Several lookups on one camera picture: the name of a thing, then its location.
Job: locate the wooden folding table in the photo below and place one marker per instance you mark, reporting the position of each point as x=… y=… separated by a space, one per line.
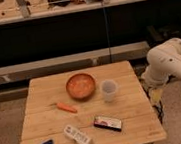
x=44 y=122

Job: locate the long metal shelf rack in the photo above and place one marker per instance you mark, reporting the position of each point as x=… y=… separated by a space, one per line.
x=38 y=38

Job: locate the orange ceramic bowl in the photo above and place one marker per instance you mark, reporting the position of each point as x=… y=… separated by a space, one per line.
x=80 y=86

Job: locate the orange chili pepper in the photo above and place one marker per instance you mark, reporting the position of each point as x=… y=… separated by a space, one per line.
x=65 y=107

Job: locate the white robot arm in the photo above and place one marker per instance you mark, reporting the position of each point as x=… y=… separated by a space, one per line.
x=164 y=60

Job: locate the white plastic bottle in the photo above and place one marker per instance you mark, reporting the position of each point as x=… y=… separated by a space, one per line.
x=77 y=135

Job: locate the clear plastic measuring cup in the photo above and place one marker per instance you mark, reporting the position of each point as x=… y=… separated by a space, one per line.
x=109 y=89

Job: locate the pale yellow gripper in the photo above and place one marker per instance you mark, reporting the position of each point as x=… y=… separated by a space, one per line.
x=155 y=96

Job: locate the dark rectangular snack box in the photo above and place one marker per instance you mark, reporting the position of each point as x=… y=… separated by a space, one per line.
x=108 y=123

